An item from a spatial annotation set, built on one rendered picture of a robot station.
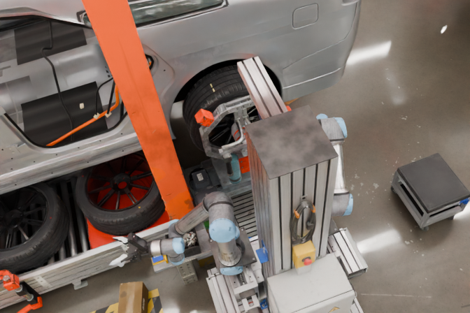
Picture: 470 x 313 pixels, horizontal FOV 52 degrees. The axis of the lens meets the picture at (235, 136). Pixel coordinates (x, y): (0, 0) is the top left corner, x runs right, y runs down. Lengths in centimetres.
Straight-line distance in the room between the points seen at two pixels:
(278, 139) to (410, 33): 373
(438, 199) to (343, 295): 156
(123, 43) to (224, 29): 92
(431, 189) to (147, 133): 209
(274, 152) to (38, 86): 257
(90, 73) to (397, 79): 273
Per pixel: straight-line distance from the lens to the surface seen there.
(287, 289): 227
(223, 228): 216
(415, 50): 510
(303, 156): 164
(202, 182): 352
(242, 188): 379
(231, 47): 295
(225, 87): 304
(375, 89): 467
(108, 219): 345
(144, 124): 242
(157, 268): 325
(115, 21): 200
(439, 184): 372
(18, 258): 359
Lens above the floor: 336
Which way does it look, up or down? 52 degrees down
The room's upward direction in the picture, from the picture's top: 8 degrees counter-clockwise
